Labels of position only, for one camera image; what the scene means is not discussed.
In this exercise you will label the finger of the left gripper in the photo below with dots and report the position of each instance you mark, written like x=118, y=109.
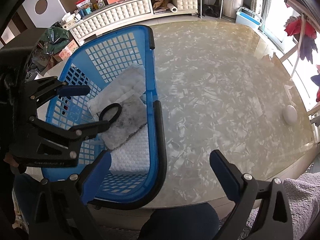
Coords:
x=75, y=133
x=45, y=89

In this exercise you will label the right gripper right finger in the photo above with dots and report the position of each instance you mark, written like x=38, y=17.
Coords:
x=236, y=185

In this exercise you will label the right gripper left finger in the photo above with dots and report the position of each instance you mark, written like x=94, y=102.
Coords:
x=87, y=183

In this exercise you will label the blue plastic laundry basket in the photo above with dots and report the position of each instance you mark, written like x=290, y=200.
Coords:
x=96, y=64

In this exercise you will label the grey fuzzy cloth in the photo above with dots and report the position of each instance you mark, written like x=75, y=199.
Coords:
x=128, y=120

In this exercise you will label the white fluffy towel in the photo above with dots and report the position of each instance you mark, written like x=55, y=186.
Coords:
x=130, y=81

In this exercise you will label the white waffle towel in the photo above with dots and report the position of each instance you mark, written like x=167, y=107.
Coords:
x=133, y=156

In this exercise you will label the cardboard box red print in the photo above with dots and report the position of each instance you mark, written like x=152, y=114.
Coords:
x=67, y=51

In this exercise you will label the green plastic bag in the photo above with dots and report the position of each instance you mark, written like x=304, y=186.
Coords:
x=53, y=40

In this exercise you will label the grey patterned cushion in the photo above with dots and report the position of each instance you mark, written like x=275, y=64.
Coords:
x=303, y=197

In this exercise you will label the small white round object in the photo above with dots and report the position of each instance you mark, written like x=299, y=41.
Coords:
x=290, y=115

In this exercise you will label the white tufted TV cabinet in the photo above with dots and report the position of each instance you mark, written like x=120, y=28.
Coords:
x=125, y=13

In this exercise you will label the paper towel roll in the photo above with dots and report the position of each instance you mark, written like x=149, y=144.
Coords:
x=172, y=8

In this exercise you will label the blue white plastic bin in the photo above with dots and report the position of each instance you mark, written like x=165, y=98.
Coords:
x=249, y=18

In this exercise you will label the wooden clothes rack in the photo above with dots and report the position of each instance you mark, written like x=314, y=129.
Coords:
x=296, y=36

